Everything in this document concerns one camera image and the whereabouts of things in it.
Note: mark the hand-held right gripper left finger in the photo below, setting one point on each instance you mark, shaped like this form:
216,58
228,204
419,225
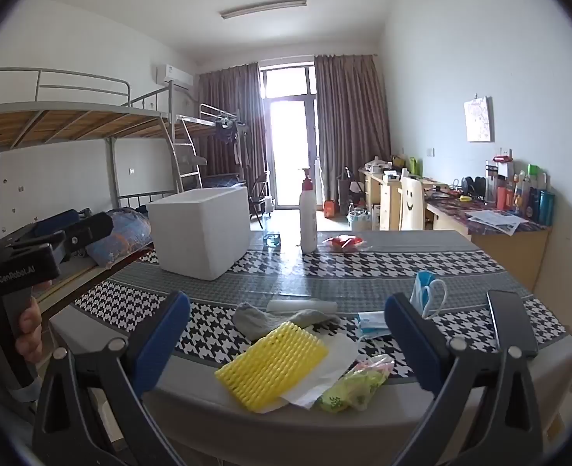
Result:
164,335

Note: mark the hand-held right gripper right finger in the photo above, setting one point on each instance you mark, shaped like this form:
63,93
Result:
409,337

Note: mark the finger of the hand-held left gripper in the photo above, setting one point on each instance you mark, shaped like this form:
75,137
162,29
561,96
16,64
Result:
94,230
53,223

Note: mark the green tissue packet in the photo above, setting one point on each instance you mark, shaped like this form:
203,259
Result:
354,383

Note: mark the white paper sheet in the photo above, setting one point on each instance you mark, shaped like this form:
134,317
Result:
337,352

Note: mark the white foam box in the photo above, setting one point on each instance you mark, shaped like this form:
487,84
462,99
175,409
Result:
194,233

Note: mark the yellow foam net sleeve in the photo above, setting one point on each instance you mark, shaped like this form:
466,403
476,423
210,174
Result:
271,364

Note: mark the person's left hand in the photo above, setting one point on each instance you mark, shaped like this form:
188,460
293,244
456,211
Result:
30,330

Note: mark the blue orange quilt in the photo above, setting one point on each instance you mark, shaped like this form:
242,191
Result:
121,238

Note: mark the blue face mask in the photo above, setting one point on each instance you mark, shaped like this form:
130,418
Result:
422,291
373,323

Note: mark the grey sock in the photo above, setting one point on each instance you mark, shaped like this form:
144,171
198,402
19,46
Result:
257,323

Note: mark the metal bunk bed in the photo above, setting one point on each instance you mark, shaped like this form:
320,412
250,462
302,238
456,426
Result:
208,126
72,124

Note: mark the black phone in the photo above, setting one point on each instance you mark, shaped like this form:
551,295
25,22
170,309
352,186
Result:
511,320

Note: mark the white foam tube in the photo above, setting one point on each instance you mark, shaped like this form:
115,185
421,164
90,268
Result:
305,305

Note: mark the red snack packet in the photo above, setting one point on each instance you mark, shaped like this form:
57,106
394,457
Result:
344,242

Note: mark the metal bed ladder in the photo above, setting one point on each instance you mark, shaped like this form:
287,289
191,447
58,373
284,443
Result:
188,155

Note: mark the white bucket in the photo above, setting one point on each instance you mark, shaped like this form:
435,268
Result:
360,221

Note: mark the wooden desk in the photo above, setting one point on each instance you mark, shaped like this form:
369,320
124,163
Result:
380,199
504,247

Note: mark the wooden smiley chair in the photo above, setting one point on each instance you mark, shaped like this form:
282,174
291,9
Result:
412,204

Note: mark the blue plaid bedding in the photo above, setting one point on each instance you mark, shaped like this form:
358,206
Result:
225,180

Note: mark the blue spray bottle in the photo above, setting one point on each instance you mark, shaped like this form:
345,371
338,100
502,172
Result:
272,241

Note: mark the printed papers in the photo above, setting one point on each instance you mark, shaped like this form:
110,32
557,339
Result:
497,221

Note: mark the orange container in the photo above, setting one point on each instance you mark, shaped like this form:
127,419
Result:
330,207

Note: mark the white pump lotion bottle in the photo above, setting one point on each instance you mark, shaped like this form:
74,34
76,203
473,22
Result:
308,223

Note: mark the black headphones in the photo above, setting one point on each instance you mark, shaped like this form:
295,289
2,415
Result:
473,186

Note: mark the black folding chair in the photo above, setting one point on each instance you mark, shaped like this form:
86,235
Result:
258,199

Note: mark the dark hanging clothes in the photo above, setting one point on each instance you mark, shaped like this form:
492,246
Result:
226,131

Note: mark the green bag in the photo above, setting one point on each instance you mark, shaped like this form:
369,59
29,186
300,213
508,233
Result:
415,166

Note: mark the white air conditioner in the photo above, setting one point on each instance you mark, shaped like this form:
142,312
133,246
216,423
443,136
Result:
173,75

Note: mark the brown curtain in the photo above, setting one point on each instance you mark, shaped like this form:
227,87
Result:
228,107
351,121

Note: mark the row of toiletry bottles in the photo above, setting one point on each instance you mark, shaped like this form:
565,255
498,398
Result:
528,199

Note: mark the glass balcony door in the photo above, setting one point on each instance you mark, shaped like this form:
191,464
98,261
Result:
291,145

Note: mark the ceiling light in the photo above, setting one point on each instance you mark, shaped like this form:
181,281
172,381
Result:
264,7

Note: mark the wall picture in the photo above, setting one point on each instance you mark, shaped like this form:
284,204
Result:
478,119

